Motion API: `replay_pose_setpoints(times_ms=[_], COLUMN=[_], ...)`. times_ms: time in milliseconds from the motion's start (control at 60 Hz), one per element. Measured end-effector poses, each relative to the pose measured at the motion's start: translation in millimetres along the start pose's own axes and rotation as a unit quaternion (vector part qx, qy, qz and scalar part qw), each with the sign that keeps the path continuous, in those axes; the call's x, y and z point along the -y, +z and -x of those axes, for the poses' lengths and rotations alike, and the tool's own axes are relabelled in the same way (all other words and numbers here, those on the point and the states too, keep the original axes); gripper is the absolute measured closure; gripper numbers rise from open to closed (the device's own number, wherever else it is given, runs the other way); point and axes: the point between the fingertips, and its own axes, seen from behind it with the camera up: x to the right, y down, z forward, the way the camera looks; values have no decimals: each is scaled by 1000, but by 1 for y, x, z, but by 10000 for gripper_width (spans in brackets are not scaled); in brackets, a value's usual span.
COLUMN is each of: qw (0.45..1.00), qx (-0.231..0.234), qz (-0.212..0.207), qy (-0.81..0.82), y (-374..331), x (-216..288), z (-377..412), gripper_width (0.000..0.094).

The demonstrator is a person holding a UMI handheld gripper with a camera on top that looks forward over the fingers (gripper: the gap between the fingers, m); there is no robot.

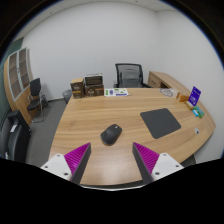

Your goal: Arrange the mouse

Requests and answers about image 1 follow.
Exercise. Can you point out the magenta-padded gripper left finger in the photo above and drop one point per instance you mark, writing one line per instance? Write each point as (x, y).
(76, 159)

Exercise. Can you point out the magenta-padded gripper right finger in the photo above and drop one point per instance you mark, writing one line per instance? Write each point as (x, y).
(146, 159)

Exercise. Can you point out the black computer mouse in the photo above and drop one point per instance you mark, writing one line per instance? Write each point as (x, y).
(111, 134)

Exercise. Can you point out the dark grey mouse pad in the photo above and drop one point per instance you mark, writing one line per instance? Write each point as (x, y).
(160, 122)

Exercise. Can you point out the small white round cap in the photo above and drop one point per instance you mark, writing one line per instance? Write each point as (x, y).
(197, 131)

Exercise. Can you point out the grey waste bin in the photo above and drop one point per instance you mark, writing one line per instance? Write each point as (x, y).
(67, 96)

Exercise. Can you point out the black leather office chair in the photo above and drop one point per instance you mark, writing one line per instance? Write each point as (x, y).
(13, 140)

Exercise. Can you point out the round clear disc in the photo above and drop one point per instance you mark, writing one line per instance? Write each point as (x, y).
(166, 92)

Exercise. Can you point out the green and blue pack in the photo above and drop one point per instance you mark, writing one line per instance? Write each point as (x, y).
(198, 112)

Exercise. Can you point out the small brown cardboard box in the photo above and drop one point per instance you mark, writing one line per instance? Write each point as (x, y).
(77, 88)

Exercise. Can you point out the small orange box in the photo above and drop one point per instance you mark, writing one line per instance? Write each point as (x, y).
(182, 97)

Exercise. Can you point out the white printed paper sheet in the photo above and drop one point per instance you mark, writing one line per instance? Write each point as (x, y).
(116, 92)

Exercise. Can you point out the purple card package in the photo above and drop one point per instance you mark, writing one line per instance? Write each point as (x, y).
(194, 96)

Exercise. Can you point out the dark open cardboard box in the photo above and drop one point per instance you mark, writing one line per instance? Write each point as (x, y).
(93, 80)

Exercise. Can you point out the wooden side cabinet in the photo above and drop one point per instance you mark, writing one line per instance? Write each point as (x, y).
(163, 79)

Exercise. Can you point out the black visitor chair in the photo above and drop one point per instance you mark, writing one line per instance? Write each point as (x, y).
(34, 87)

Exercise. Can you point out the black mesh office chair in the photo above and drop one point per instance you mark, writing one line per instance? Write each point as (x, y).
(129, 76)

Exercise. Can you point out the wooden shelf unit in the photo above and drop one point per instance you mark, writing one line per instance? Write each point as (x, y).
(16, 83)

